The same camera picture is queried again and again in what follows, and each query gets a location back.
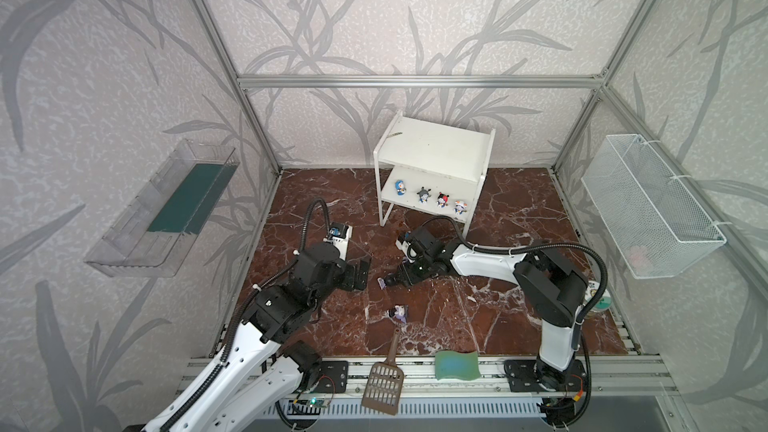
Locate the white hooded Doraemon figure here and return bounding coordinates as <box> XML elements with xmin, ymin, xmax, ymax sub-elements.
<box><xmin>454</xmin><ymin>200</ymin><xmax>468</xmax><ymax>216</ymax></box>

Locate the red hat Doraemon figure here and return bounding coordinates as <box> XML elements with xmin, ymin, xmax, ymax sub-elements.
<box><xmin>437</xmin><ymin>193</ymin><xmax>449</xmax><ymax>208</ymax></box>

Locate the small grey bunny figure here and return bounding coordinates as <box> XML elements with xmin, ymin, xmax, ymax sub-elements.
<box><xmin>417</xmin><ymin>187</ymin><xmax>431</xmax><ymax>203</ymax></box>

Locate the blue cup toy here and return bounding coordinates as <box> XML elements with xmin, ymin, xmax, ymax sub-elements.
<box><xmin>395</xmin><ymin>180</ymin><xmax>406</xmax><ymax>196</ymax></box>

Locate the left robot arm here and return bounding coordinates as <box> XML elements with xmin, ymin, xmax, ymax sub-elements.
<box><xmin>141</xmin><ymin>197</ymin><xmax>370</xmax><ymax>431</ymax></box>

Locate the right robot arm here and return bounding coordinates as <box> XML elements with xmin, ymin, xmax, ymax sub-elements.
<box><xmin>380</xmin><ymin>216</ymin><xmax>609</xmax><ymax>391</ymax></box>

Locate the white two-tier metal shelf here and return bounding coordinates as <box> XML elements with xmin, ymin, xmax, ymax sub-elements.
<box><xmin>373</xmin><ymin>112</ymin><xmax>495</xmax><ymax>236</ymax></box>

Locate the purple striped Kuromi figure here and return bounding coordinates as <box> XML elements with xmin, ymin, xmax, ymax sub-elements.
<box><xmin>387</xmin><ymin>305</ymin><xmax>408</xmax><ymax>324</ymax></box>

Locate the brown plastic litter scoop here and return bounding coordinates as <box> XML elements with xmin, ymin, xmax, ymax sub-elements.
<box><xmin>361</xmin><ymin>328</ymin><xmax>405</xmax><ymax>416</ymax></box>

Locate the green wavy sponge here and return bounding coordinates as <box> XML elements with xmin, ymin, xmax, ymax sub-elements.
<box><xmin>434</xmin><ymin>351</ymin><xmax>481</xmax><ymax>381</ymax></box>

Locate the small circuit board with LED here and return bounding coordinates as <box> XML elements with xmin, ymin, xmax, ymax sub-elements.
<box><xmin>290</xmin><ymin>397</ymin><xmax>332</xmax><ymax>414</ymax></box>

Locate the round tape roll cartoon label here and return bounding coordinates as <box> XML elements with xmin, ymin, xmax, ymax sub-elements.
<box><xmin>585</xmin><ymin>280</ymin><xmax>612</xmax><ymax>315</ymax></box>

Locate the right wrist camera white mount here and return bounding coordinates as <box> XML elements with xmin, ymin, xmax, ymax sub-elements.
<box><xmin>395</xmin><ymin>235</ymin><xmax>412</xmax><ymax>257</ymax></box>

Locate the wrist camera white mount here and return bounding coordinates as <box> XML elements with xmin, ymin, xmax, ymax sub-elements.
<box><xmin>395</xmin><ymin>235</ymin><xmax>412</xmax><ymax>257</ymax></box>
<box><xmin>324</xmin><ymin>222</ymin><xmax>353</xmax><ymax>260</ymax></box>

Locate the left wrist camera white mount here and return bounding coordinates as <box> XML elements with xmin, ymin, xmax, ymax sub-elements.
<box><xmin>324</xmin><ymin>222</ymin><xmax>353</xmax><ymax>260</ymax></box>

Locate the clear plastic wall tray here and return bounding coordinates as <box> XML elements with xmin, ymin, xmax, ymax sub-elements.
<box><xmin>84</xmin><ymin>139</ymin><xmax>240</xmax><ymax>278</ymax></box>

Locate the white wire mesh basket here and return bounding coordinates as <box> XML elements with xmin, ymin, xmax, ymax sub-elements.
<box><xmin>582</xmin><ymin>134</ymin><xmax>727</xmax><ymax>280</ymax></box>

